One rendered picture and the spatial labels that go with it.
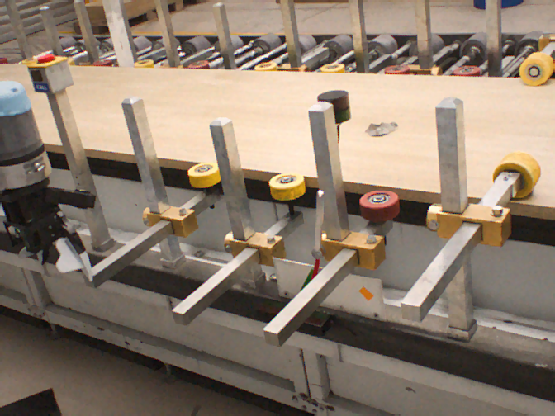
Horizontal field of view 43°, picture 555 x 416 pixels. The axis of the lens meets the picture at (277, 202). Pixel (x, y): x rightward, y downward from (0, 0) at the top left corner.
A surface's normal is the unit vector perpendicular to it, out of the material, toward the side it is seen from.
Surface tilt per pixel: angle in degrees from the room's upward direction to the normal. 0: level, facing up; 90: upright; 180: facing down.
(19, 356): 0
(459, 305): 90
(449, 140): 90
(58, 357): 0
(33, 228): 90
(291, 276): 90
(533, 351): 0
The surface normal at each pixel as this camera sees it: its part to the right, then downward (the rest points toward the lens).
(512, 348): -0.16, -0.89
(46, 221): 0.79, 0.15
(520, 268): -0.55, 0.44
